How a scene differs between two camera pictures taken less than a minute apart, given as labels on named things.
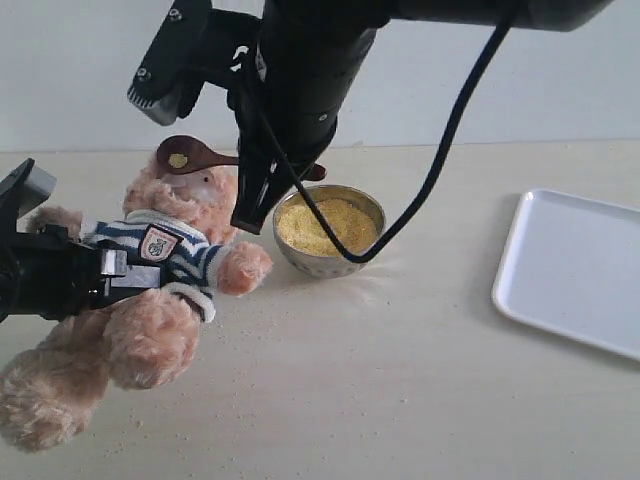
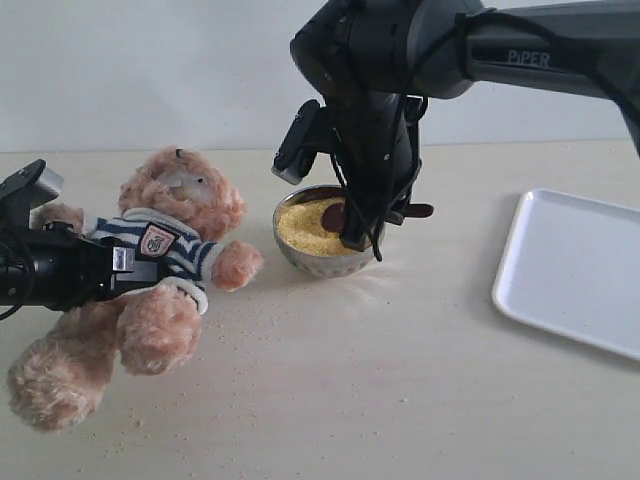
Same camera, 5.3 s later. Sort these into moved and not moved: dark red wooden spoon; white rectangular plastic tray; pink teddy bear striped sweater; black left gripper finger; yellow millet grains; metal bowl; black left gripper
Moved: black left gripper finger; dark red wooden spoon; pink teddy bear striped sweater
Not moved: white rectangular plastic tray; black left gripper; metal bowl; yellow millet grains
